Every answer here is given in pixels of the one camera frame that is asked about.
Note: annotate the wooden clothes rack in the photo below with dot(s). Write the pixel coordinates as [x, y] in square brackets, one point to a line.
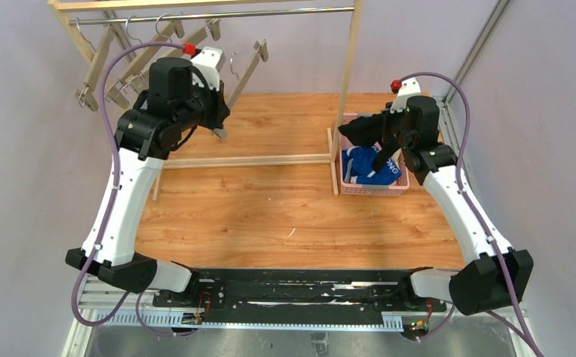
[62, 10]

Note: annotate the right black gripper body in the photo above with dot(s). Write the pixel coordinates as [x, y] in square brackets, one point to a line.
[384, 136]

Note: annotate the blue underwear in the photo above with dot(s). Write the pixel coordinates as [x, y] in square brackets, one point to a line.
[357, 167]

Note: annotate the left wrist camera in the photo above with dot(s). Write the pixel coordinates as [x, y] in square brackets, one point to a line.
[209, 61]

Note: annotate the beige clip hanger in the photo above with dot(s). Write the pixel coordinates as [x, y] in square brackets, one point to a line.
[132, 78]

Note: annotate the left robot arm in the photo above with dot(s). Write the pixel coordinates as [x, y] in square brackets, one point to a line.
[183, 94]

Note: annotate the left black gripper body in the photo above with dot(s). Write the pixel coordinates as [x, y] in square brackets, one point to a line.
[219, 109]

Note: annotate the black underwear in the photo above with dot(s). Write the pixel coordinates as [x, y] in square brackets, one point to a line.
[366, 131]

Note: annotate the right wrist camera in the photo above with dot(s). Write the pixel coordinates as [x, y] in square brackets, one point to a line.
[403, 89]

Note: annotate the aluminium frame post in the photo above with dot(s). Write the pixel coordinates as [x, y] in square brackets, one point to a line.
[489, 26]

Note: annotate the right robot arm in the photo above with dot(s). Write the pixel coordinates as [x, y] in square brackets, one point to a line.
[495, 274]

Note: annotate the hanger holding black underwear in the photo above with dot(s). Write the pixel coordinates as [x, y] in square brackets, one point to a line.
[260, 55]

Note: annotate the empty hanger on rack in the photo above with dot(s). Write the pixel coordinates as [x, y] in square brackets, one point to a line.
[85, 94]

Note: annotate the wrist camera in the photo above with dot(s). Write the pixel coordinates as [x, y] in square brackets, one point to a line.
[209, 61]
[403, 89]

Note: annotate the pink plastic basket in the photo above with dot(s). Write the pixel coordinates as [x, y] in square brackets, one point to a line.
[400, 186]

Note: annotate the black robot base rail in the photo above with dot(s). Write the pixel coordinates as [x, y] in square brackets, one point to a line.
[365, 300]

